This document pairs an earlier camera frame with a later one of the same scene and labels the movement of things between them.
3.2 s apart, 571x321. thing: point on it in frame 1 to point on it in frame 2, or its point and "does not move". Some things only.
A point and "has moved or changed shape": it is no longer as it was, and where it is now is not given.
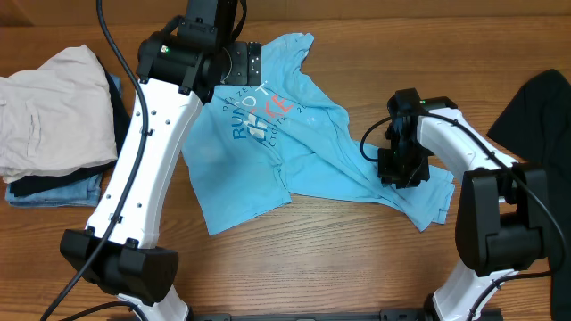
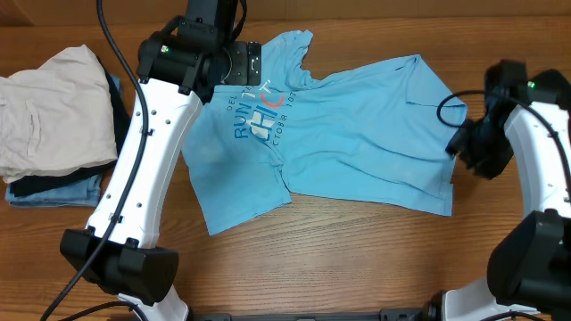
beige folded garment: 57,119 does not move
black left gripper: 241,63 does not move
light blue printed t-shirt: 252,148 has moved or changed shape
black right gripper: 392,176 to 492,164
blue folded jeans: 82,194 does not move
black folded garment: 121,134 does not move
